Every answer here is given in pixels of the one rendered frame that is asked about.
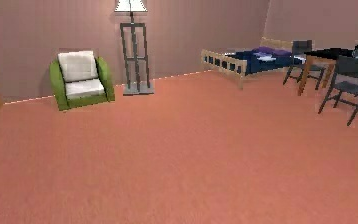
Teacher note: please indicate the grey floor lamp white shade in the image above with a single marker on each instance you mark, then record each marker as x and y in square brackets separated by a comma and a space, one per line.
[132, 53]

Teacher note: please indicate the purple pillow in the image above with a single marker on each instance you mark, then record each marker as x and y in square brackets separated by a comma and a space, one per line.
[270, 50]

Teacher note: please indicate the black top wooden table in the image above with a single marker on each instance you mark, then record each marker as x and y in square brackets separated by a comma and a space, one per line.
[323, 55]

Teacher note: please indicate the dark grey chair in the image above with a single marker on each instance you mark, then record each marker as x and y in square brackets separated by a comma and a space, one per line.
[302, 53]
[352, 76]

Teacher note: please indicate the wooden bed with blue blanket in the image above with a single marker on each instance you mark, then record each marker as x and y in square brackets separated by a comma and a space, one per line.
[240, 63]

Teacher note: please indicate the green armchair with white cushions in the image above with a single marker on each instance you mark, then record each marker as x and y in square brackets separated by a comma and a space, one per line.
[82, 75]

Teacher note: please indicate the white cloth on bed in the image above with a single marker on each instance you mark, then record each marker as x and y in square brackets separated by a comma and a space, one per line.
[265, 57]

